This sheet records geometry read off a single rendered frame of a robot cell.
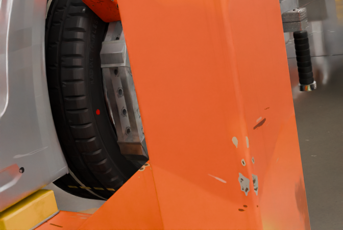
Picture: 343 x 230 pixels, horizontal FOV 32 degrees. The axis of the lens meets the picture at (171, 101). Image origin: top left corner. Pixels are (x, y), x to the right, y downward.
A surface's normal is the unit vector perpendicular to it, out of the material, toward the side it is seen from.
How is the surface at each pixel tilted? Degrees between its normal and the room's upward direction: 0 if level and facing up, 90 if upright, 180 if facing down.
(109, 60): 90
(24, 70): 90
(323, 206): 0
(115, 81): 90
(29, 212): 90
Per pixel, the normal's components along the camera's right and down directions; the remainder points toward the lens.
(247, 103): 0.83, -0.02
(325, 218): -0.18, -0.95
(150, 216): -0.53, 0.29
